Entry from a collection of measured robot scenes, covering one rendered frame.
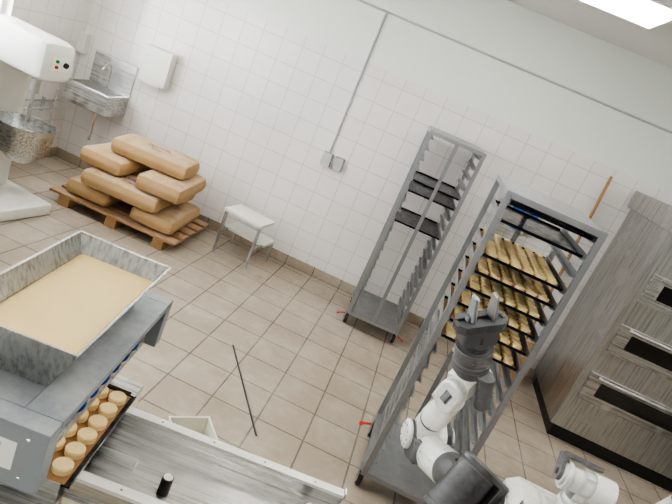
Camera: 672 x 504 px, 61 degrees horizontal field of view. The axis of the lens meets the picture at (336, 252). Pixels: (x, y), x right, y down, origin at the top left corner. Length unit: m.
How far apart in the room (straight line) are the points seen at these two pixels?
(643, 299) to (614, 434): 1.14
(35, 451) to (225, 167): 4.70
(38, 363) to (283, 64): 4.54
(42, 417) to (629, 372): 4.32
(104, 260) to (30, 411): 0.60
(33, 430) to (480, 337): 0.94
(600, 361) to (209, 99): 4.16
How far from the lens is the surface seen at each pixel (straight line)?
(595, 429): 5.17
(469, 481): 1.34
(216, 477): 1.83
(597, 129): 5.50
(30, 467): 1.39
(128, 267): 1.80
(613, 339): 4.83
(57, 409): 1.38
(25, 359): 1.40
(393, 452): 3.55
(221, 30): 5.82
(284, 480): 1.86
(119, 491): 1.64
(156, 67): 5.95
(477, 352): 1.33
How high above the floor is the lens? 2.06
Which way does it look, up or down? 18 degrees down
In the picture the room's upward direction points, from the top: 23 degrees clockwise
